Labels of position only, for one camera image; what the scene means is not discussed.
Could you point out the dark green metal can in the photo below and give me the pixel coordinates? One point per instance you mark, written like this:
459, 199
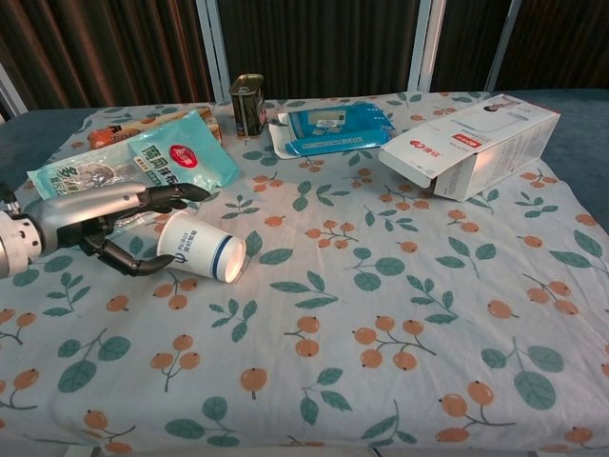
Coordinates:
247, 109

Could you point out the teal cleaning cloth package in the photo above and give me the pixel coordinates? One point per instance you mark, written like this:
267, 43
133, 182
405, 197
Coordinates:
209, 164

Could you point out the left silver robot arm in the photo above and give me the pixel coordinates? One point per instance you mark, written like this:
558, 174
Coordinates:
16, 245

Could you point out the white paper cup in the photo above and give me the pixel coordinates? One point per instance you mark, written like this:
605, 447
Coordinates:
200, 244

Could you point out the white partition frame post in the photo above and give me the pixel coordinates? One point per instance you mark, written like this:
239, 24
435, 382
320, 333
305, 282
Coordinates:
426, 43
10, 97
212, 47

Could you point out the white flat cardboard piece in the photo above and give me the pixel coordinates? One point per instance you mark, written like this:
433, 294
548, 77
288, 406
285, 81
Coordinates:
277, 140

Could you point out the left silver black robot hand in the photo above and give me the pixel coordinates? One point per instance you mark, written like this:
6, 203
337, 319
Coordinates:
85, 209

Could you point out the white red open carton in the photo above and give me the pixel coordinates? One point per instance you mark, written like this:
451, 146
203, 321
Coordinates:
476, 147

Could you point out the teal steel-wool scrubber package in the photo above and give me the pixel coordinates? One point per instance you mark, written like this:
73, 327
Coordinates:
71, 172

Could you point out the blue wet wipes pack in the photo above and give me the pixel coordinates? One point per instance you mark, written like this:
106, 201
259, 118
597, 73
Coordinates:
338, 126

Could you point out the floral fruit-print tablecloth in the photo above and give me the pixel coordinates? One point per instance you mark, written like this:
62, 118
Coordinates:
333, 309

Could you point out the orange snack package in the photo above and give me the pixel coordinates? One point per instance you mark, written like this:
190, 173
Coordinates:
107, 136

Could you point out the dark teal table cover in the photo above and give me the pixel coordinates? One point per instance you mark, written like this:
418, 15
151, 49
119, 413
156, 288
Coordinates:
28, 138

